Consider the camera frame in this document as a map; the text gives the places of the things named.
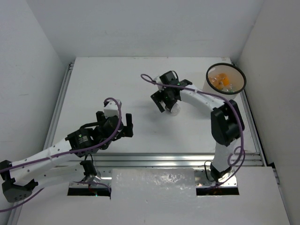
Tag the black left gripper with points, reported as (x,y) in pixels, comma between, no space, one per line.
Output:
(124,129)

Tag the clear bottle with black label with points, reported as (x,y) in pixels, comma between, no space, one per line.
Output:
(173,111)

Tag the clear bottle black cap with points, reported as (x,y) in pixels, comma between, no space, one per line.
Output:
(228,88)

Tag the orange juice bottle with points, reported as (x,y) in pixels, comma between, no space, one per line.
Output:
(220,80)

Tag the white foam sheet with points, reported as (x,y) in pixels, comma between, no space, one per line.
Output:
(152,196)

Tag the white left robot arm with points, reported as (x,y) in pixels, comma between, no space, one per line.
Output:
(66,161)

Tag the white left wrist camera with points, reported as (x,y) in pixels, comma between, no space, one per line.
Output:
(110,109)

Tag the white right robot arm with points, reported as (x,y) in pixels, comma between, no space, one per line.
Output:
(226,123)

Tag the white bin with black rim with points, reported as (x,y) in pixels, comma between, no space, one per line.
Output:
(236,77)

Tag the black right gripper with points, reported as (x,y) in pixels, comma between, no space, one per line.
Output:
(157,97)

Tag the aluminium frame rail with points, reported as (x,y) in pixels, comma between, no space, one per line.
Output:
(159,140)

